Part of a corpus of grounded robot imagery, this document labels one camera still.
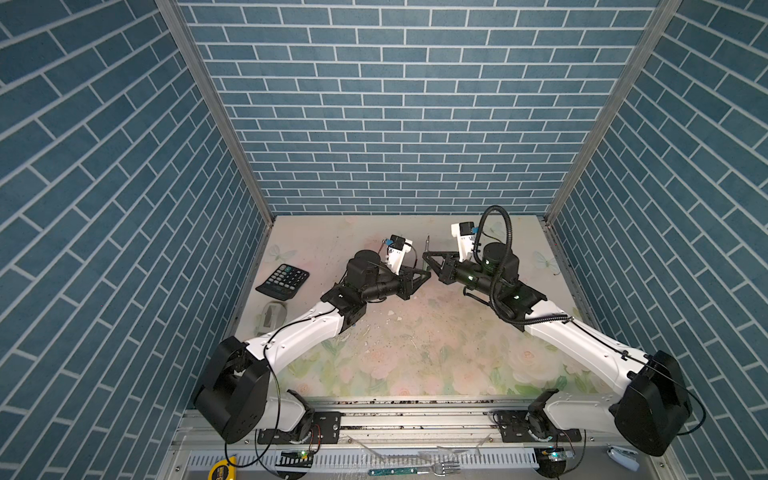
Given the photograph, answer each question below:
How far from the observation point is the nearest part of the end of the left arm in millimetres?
682

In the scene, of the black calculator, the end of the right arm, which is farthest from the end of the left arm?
the black calculator

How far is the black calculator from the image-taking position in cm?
99

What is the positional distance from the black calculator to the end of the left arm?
458 mm

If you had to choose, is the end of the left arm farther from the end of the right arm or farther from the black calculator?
the black calculator
